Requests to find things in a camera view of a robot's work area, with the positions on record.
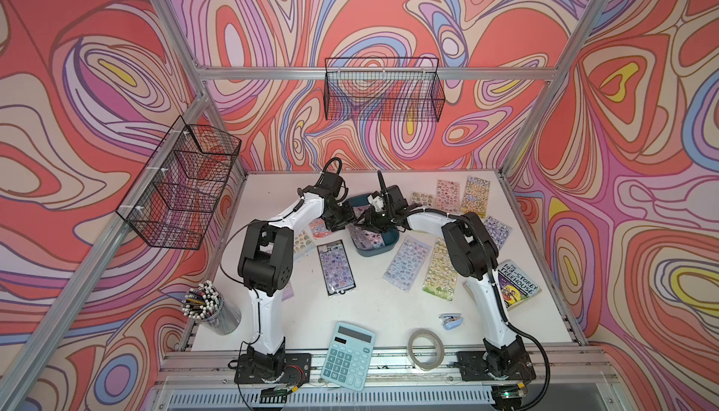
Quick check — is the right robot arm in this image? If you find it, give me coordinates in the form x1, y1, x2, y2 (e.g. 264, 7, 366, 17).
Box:
358, 206, 526, 356

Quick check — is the blue penguin sticker sheet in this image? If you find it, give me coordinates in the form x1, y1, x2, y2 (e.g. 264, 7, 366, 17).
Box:
484, 215, 513, 250

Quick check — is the clear tape roll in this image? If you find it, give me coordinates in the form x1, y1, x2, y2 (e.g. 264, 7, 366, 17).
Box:
406, 329, 446, 372

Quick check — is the cup of pencils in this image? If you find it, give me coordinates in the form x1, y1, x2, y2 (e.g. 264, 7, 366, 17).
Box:
181, 280, 242, 335

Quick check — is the green animal sticker sheet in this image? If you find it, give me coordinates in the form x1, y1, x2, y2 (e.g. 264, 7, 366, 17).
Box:
422, 239, 458, 302

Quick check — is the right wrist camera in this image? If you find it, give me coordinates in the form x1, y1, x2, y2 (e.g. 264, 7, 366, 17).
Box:
367, 185, 409, 212

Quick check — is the book with yellow text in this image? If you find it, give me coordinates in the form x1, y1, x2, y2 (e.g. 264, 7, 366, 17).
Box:
497, 260, 541, 310

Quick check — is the panda sticker sheet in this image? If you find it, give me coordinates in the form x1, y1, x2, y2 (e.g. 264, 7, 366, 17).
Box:
461, 176, 491, 219

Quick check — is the lilac bear sticker sheet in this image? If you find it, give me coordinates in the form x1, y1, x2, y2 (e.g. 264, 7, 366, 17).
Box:
282, 283, 294, 302

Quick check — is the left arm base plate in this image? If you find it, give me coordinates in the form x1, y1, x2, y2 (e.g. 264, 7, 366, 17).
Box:
230, 352, 312, 386

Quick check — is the mint green calculator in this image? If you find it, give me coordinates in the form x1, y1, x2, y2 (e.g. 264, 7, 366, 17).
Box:
320, 322, 376, 392

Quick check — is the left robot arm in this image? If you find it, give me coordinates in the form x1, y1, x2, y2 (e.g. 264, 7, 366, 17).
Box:
238, 185, 353, 360

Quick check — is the black wire basket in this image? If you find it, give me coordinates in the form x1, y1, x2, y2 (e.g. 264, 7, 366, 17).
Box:
323, 55, 446, 123
115, 117, 242, 250

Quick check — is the purple dark-edged sticker sheet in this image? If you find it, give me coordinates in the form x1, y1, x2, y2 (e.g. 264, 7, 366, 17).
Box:
318, 240, 357, 297

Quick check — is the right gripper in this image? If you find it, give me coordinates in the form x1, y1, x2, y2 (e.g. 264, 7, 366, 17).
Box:
353, 207, 395, 234

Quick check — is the left black wire basket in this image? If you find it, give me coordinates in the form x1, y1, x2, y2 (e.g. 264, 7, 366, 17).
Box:
115, 117, 242, 250

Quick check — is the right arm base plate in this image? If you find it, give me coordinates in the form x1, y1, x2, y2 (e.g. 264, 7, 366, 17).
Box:
453, 351, 537, 384

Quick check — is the white animal sticker sheet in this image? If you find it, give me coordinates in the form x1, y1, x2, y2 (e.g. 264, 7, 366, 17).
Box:
410, 192, 434, 208

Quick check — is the teal storage box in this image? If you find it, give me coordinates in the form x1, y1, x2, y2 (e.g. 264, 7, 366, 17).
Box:
346, 196, 400, 257

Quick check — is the small blue stapler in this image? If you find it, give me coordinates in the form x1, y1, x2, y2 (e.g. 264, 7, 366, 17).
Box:
439, 314, 464, 330

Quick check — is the back black wire basket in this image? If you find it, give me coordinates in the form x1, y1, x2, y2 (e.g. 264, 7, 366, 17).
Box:
323, 55, 446, 123

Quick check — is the pink cat sticker sheet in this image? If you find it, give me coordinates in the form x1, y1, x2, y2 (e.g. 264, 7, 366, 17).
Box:
348, 205, 392, 251

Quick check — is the red blue sticker sheet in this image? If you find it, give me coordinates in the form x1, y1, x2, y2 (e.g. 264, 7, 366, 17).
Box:
309, 218, 333, 240

